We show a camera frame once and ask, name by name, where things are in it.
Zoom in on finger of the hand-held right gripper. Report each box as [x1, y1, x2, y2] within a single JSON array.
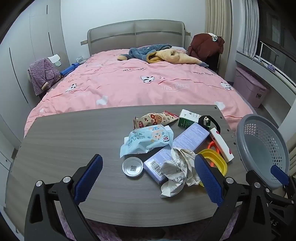
[[270, 164, 296, 189], [264, 186, 296, 209]]

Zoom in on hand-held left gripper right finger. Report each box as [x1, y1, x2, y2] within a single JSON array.
[[194, 154, 273, 241]]

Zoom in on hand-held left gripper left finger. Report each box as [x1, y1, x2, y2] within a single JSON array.
[[24, 154, 104, 241]]

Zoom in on yellow plastic container lid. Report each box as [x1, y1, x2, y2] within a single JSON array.
[[196, 149, 228, 186]]

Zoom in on written paper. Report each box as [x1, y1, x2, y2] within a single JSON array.
[[159, 147, 201, 198]]

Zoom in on white box with red marks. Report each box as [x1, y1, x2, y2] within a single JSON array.
[[209, 128, 234, 163]]

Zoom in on grey perforated plastic basket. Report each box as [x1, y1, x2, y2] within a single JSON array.
[[236, 114, 290, 189]]

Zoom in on round metal lid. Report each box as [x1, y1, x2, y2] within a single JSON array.
[[122, 157, 144, 178]]

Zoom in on purple toothpaste box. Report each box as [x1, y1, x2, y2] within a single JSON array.
[[143, 122, 210, 185]]

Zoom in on orange plastic scissors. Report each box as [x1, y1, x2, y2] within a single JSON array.
[[207, 141, 221, 167]]

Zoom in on green white milk carton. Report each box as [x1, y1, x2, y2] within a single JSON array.
[[178, 109, 202, 128]]

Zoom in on light blue wipes packet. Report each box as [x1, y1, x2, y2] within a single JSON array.
[[120, 124, 174, 158]]

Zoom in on cream red snack packet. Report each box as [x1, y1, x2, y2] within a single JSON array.
[[133, 111, 179, 129]]

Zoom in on pink storage box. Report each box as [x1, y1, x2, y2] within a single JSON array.
[[234, 67, 270, 108]]

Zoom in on pink bed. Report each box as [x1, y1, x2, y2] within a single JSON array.
[[24, 47, 255, 137]]

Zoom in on blue plastic toy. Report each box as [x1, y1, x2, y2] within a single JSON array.
[[60, 62, 80, 77]]

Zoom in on purple plush robe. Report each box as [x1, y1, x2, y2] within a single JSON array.
[[28, 58, 61, 96]]

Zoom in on black chair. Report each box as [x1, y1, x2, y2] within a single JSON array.
[[203, 54, 219, 73]]

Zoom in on small white cloth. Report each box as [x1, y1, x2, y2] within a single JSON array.
[[47, 54, 62, 67]]

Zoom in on white thin rod stand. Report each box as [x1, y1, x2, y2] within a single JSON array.
[[255, 42, 279, 63]]

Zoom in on blue and yellow clothes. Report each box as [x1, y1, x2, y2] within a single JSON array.
[[148, 49, 210, 68]]

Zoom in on brown jacket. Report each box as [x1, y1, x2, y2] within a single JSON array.
[[188, 33, 225, 63]]

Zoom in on blue plush robe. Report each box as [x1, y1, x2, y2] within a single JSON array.
[[117, 44, 173, 63]]

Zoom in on white wardrobe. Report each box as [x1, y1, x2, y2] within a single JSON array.
[[0, 0, 70, 144]]

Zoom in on dark window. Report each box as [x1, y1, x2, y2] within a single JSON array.
[[257, 0, 296, 77]]

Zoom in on grey padded bed headboard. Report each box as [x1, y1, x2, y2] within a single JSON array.
[[87, 20, 186, 57]]

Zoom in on cream window curtain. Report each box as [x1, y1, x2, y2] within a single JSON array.
[[205, 0, 260, 63]]

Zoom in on black strap band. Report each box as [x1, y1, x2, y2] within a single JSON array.
[[198, 115, 221, 135]]

